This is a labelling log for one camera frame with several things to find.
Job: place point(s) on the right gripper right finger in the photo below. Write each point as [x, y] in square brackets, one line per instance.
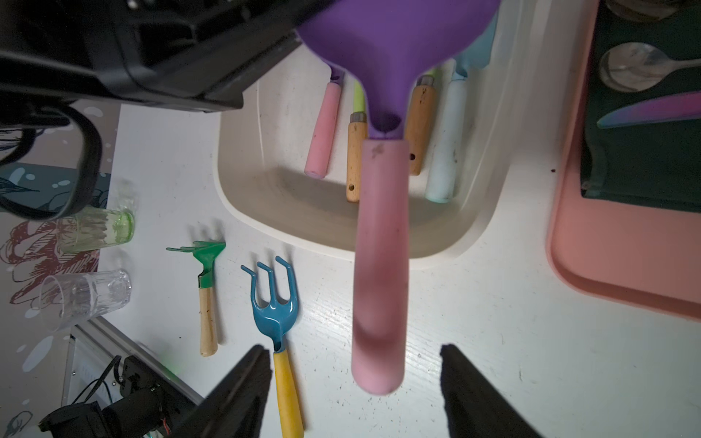
[473, 405]

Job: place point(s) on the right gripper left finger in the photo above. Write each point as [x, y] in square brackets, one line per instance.
[235, 408]

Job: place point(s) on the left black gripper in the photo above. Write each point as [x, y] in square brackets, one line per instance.
[186, 55]

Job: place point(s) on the blue fork yellow handle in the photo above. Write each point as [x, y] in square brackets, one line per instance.
[275, 321]

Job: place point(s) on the dark green small rake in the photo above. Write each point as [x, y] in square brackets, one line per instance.
[205, 253]

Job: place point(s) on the purple fork pink handle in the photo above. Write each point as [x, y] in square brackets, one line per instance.
[318, 159]

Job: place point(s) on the light green rake wooden handle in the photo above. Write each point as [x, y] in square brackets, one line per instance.
[357, 133]

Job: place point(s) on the light blue fork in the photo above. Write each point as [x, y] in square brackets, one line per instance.
[441, 181]

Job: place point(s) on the white storage box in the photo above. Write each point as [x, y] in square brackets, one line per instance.
[264, 146]

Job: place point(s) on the clear plastic cup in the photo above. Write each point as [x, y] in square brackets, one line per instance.
[71, 299]

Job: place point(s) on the green plastic cup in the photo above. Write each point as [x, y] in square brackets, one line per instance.
[93, 229]

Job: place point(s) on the pink tray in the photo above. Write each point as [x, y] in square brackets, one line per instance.
[640, 256]

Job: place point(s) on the dark green cloth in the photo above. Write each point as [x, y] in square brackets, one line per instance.
[655, 165]

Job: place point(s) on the iridescent knife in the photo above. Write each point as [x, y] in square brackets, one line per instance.
[671, 108]

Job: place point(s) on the silver spoon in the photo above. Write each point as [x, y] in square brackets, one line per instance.
[636, 66]

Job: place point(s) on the black spoon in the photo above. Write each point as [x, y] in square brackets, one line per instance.
[648, 11]

